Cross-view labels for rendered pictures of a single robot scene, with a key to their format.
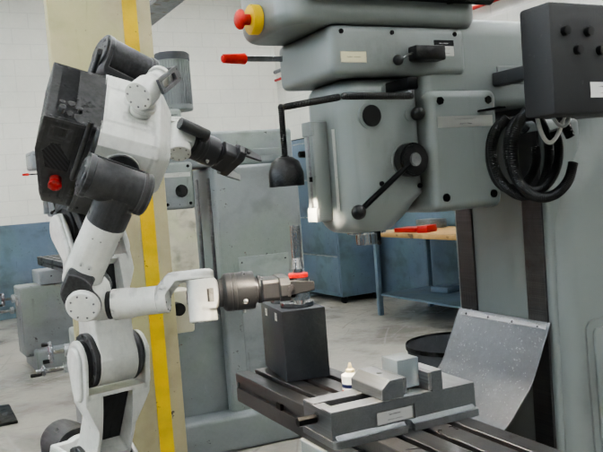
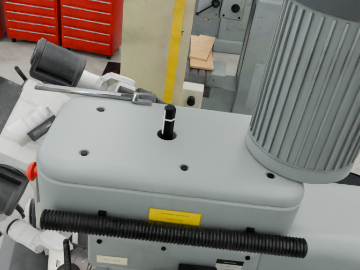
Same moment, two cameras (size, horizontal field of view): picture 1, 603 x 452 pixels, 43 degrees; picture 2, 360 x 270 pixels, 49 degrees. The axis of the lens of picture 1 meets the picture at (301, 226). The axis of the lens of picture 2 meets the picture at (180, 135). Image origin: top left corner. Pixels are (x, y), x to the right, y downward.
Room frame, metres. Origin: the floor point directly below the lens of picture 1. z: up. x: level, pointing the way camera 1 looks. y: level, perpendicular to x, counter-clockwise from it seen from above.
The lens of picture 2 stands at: (1.12, -0.41, 2.30)
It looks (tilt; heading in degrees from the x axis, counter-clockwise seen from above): 34 degrees down; 24
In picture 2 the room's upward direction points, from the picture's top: 9 degrees clockwise
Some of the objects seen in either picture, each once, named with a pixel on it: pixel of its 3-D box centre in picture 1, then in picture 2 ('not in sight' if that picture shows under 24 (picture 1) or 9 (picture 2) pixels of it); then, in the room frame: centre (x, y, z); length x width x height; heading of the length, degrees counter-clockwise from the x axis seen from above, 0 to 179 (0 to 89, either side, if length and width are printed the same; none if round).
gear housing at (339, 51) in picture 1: (371, 60); (175, 216); (1.69, -0.18, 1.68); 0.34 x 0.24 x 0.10; 117
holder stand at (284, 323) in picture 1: (293, 334); not in sight; (2.09, 0.04, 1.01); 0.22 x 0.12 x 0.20; 17
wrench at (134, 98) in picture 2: not in sight; (94, 92); (1.70, 0.05, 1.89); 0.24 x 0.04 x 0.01; 118
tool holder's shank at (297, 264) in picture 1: (296, 248); not in sight; (1.80, 0.02, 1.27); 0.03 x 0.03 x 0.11
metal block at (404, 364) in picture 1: (400, 370); not in sight; (1.58, -0.18, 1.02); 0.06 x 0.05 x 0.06; 26
